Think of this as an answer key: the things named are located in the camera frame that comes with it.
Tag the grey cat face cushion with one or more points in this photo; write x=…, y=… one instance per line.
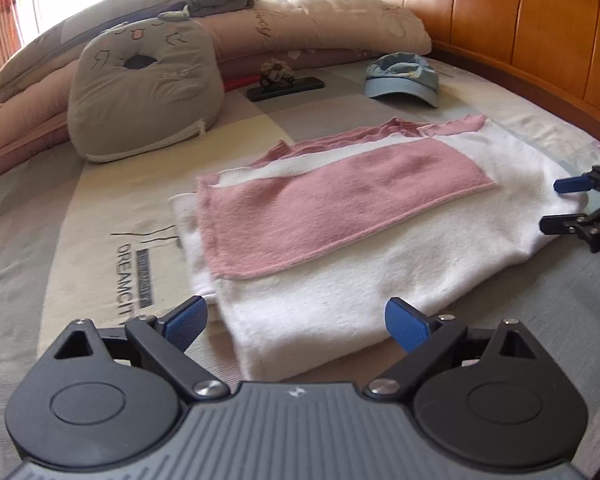
x=143, y=86

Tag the black hair clip with flower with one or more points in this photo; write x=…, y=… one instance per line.
x=277, y=79

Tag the blue baseball cap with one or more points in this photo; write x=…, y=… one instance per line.
x=404, y=73

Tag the floral cream rolled quilt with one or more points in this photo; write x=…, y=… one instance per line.
x=35, y=119

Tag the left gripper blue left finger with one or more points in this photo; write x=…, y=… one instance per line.
x=161, y=344

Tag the wooden headboard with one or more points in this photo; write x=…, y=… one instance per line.
x=545, y=50

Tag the pink and white knit sweater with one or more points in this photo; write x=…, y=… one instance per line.
x=300, y=250

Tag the grey pillow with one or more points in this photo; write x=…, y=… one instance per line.
x=64, y=42

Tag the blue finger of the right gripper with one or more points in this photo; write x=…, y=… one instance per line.
x=573, y=185
x=561, y=224

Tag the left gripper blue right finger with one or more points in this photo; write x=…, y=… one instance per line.
x=430, y=344

